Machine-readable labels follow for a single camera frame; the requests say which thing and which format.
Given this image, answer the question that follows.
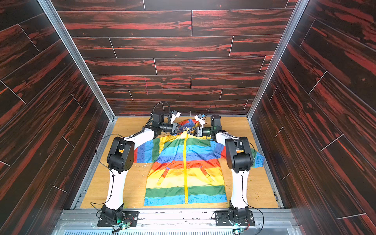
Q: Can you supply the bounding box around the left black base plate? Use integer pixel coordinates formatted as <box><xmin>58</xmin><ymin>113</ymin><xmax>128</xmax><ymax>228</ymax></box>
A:
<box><xmin>97</xmin><ymin>209</ymin><xmax>139</xmax><ymax>229</ymax></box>

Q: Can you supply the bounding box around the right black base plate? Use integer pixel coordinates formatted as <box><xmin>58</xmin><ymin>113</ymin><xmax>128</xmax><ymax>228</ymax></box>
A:
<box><xmin>214</xmin><ymin>208</ymin><xmax>255</xmax><ymax>227</ymax></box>

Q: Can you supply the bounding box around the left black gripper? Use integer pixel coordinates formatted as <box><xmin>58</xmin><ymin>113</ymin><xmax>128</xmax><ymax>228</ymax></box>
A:
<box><xmin>159</xmin><ymin>124</ymin><xmax>186</xmax><ymax>135</ymax></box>

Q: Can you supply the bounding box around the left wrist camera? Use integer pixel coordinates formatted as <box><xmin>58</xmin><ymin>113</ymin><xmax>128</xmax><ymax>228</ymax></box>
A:
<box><xmin>170</xmin><ymin>110</ymin><xmax>181</xmax><ymax>124</ymax></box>

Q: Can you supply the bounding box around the rainbow striped zip jacket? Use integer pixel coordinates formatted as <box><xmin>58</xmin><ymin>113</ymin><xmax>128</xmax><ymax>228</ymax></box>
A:
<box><xmin>133</xmin><ymin>118</ymin><xmax>265</xmax><ymax>207</ymax></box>

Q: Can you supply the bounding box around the left green circuit board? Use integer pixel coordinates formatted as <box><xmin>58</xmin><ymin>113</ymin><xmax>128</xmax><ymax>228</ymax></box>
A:
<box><xmin>120</xmin><ymin>222</ymin><xmax>131</xmax><ymax>230</ymax></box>

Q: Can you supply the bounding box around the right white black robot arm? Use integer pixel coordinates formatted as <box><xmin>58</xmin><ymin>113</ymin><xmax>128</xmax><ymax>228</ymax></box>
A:
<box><xmin>188</xmin><ymin>115</ymin><xmax>256</xmax><ymax>226</ymax></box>

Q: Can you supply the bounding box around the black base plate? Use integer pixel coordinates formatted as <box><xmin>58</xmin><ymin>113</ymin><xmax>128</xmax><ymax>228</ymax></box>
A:
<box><xmin>97</xmin><ymin>209</ymin><xmax>139</xmax><ymax>229</ymax></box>
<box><xmin>214</xmin><ymin>208</ymin><xmax>255</xmax><ymax>227</ymax></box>

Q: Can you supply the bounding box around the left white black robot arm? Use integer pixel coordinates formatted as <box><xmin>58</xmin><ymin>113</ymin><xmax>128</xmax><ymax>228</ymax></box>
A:
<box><xmin>98</xmin><ymin>111</ymin><xmax>187</xmax><ymax>228</ymax></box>

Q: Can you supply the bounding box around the aluminium front rail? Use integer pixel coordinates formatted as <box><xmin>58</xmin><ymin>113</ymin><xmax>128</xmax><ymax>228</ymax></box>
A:
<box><xmin>52</xmin><ymin>209</ymin><xmax>304</xmax><ymax>235</ymax></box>

